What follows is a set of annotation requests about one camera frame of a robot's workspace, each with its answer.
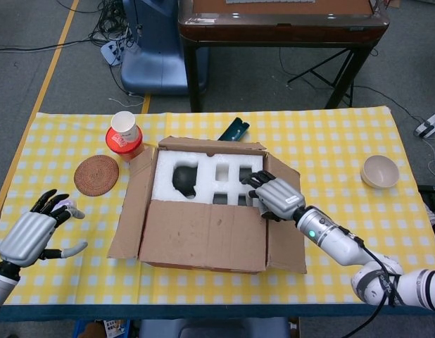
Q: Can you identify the blue padded stool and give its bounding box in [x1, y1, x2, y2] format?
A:
[138, 316, 291, 338]

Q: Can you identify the red-brown cardboard shipping box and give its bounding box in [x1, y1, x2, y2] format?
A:
[107, 136, 309, 275]

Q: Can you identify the thin white floor cable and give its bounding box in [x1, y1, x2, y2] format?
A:
[110, 92, 147, 108]

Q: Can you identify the white foam insert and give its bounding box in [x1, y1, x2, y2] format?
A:
[152, 149, 265, 207]

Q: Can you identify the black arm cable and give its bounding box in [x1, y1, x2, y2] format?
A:
[339, 227, 398, 338]

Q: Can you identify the blue machine base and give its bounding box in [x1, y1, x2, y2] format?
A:
[120, 0, 208, 96]

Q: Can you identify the black flat case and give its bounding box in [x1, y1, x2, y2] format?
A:
[417, 184, 435, 212]

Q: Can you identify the black teapot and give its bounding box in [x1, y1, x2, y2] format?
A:
[172, 163, 199, 199]

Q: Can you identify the yellow white checked tablecloth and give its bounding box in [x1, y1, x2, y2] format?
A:
[0, 105, 435, 307]

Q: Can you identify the orange canister with lid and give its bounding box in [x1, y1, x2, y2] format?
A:
[105, 127, 146, 163]

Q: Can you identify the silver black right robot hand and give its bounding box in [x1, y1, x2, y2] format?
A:
[241, 170, 306, 223]

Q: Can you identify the white paper cup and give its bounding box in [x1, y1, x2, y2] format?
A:
[110, 111, 141, 144]

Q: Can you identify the beige bowl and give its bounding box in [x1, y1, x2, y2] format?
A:
[360, 155, 401, 189]

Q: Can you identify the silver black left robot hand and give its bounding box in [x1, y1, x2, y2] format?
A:
[0, 189, 89, 267]

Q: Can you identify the brown wooden mahjong table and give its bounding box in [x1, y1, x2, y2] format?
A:
[177, 0, 391, 113]

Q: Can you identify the round woven rattan coaster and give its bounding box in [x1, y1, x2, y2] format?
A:
[73, 154, 120, 196]

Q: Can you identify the white power strip with plugs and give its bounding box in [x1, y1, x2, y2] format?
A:
[100, 39, 129, 67]

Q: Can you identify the long black floor cable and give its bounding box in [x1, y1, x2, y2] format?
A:
[0, 38, 106, 54]

